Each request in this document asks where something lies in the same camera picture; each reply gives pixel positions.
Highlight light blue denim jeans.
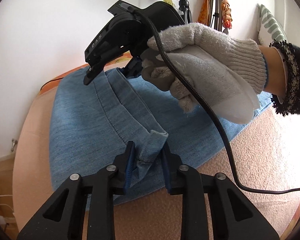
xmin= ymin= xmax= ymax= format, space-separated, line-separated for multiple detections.
xmin=48 ymin=67 xmax=273 ymax=205

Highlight right forearm black sleeve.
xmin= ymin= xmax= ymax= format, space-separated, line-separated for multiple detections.
xmin=258 ymin=40 xmax=300 ymax=116

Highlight right hand grey glove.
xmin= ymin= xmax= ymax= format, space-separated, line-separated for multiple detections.
xmin=141 ymin=22 xmax=269 ymax=125

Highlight small black tripod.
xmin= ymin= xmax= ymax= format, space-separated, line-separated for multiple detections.
xmin=177 ymin=0 xmax=192 ymax=24

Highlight folded tripod with colourful scarf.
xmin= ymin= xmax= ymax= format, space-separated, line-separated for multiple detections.
xmin=198 ymin=0 xmax=232 ymax=35

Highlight metal door stopper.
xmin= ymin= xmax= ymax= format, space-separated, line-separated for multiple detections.
xmin=11 ymin=138 xmax=18 ymax=152

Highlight white green patterned pillow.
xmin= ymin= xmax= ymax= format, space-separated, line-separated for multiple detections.
xmin=257 ymin=4 xmax=287 ymax=46

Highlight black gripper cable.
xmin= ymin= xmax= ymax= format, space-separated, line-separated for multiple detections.
xmin=120 ymin=2 xmax=300 ymax=196

